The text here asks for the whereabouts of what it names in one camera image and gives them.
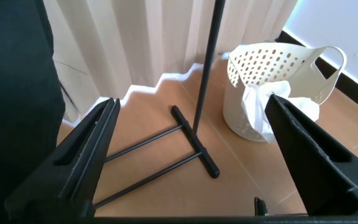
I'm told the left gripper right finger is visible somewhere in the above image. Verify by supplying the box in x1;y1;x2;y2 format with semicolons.
264;94;358;216

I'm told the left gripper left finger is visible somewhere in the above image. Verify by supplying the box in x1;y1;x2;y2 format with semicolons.
4;98;121;218

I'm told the black garment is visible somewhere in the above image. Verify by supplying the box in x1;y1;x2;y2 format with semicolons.
0;0;67;224

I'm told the white laundry basket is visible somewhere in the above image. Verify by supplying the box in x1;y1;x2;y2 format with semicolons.
222;42;348;142

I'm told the black clothes rack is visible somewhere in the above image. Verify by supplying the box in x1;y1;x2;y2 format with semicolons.
93;0;226;210

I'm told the white garment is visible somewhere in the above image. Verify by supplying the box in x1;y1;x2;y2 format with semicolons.
241;80;321;144

